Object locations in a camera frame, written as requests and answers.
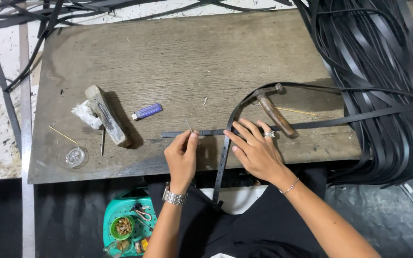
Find person's right hand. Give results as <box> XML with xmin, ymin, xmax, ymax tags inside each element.
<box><xmin>223</xmin><ymin>118</ymin><xmax>297</xmax><ymax>191</ymax></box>

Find person's left hand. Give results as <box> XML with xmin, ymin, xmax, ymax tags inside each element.
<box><xmin>163</xmin><ymin>130</ymin><xmax>200</xmax><ymax>196</ymax></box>

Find black punched leather strap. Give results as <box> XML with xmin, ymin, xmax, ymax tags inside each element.
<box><xmin>161</xmin><ymin>102</ymin><xmax>413</xmax><ymax>138</ymax></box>
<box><xmin>212</xmin><ymin>82</ymin><xmax>413</xmax><ymax>210</ymax></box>

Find silver metal wristwatch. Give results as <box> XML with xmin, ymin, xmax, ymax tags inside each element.
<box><xmin>162</xmin><ymin>182</ymin><xmax>189</xmax><ymax>206</ymax></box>

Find person's white garment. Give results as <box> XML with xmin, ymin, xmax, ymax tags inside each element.
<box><xmin>209</xmin><ymin>184</ymin><xmax>269</xmax><ymax>216</ymax></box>

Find thin yellow wooden stick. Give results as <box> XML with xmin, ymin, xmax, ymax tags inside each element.
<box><xmin>251</xmin><ymin>103</ymin><xmax>319</xmax><ymax>117</ymax></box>
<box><xmin>48</xmin><ymin>125</ymin><xmax>80</xmax><ymax>145</ymax></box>

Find purple plastic lighter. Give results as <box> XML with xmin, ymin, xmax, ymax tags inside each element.
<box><xmin>131</xmin><ymin>103</ymin><xmax>163</xmax><ymax>120</ymax></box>

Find grey stone block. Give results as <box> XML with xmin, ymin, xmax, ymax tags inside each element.
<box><xmin>85</xmin><ymin>85</ymin><xmax>133</xmax><ymax>148</ymax></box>

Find teal perforated plastic stool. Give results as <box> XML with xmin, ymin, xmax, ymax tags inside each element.
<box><xmin>102</xmin><ymin>186</ymin><xmax>157</xmax><ymax>258</ymax></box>

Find person's black garment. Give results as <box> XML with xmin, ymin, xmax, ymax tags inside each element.
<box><xmin>145</xmin><ymin>167</ymin><xmax>330</xmax><ymax>258</ymax></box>

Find green bowl of metal fittings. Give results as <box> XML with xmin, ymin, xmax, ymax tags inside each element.
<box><xmin>110</xmin><ymin>215</ymin><xmax>136</xmax><ymax>241</ymax></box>

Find grey metal piece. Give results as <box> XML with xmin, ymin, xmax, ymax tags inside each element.
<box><xmin>93</xmin><ymin>97</ymin><xmax>116</xmax><ymax>132</ymax></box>

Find small orange box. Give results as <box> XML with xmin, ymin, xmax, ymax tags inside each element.
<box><xmin>135</xmin><ymin>238</ymin><xmax>150</xmax><ymax>255</ymax></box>

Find worn wooden work board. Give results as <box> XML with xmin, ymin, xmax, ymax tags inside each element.
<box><xmin>27</xmin><ymin>9</ymin><xmax>363</xmax><ymax>185</ymax></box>

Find crumpled white tissue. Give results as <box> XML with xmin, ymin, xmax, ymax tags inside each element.
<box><xmin>71</xmin><ymin>100</ymin><xmax>103</xmax><ymax>130</ymax></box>

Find clear glass ashtray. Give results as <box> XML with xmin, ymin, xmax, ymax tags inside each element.
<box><xmin>58</xmin><ymin>145</ymin><xmax>89</xmax><ymax>170</ymax></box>

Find clear glass cup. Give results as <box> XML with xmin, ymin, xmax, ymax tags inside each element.
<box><xmin>103</xmin><ymin>239</ymin><xmax>132</xmax><ymax>258</ymax></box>

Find long metal ruler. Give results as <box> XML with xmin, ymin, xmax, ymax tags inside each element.
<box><xmin>18</xmin><ymin>0</ymin><xmax>36</xmax><ymax>258</ymax></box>

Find single black leather strip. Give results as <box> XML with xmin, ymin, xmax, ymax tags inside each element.
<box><xmin>0</xmin><ymin>31</ymin><xmax>23</xmax><ymax>153</ymax></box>

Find rusty wooden-handled hammer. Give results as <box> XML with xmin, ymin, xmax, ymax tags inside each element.
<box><xmin>251</xmin><ymin>83</ymin><xmax>298</xmax><ymax>139</ymax></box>

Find thin silver bracelet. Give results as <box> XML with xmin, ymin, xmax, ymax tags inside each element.
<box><xmin>279</xmin><ymin>177</ymin><xmax>300</xmax><ymax>195</ymax></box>

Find keys on corded ring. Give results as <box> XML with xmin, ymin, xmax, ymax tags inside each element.
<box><xmin>130</xmin><ymin>203</ymin><xmax>153</xmax><ymax>223</ymax></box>

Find heap of long black straps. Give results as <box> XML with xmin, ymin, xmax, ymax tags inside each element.
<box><xmin>293</xmin><ymin>0</ymin><xmax>413</xmax><ymax>189</ymax></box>

